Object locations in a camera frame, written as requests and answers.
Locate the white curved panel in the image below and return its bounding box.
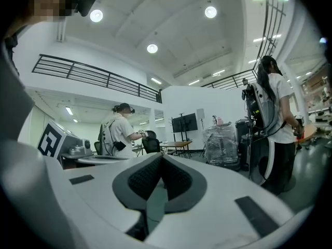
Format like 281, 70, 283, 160
249, 136, 276, 187

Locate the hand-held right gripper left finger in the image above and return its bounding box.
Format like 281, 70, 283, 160
43, 151, 164, 249

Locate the black head-mounted camera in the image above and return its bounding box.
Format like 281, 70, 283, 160
77, 0, 98, 17

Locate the black monitor on stand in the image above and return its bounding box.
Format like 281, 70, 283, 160
171, 112, 199, 142

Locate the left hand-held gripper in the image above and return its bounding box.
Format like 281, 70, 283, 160
37, 119, 131, 165

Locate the grey and black backpack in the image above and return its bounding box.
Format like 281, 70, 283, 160
242, 81, 280, 137

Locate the cluttered storage shelf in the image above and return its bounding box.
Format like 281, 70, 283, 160
300, 63, 332, 131

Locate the person's head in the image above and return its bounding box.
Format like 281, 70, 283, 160
5, 0, 81, 36

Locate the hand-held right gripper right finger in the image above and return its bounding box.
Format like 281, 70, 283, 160
146, 154, 296, 249

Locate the black bin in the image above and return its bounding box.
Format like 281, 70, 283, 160
234, 118, 252, 171

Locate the round wooden table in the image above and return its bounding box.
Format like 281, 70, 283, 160
295, 124, 318, 143

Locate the black balcony railing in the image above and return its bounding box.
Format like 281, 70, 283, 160
31, 53, 163, 104
201, 68, 259, 91

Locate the white panel on stand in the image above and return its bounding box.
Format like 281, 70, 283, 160
196, 108, 206, 130

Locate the person's grey shirt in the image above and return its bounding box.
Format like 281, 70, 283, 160
0, 35, 36, 155

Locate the black office chair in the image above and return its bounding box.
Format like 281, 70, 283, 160
142, 130, 161, 155

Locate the plastic-wrapped pallet load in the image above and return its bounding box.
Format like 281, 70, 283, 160
203, 122, 241, 167

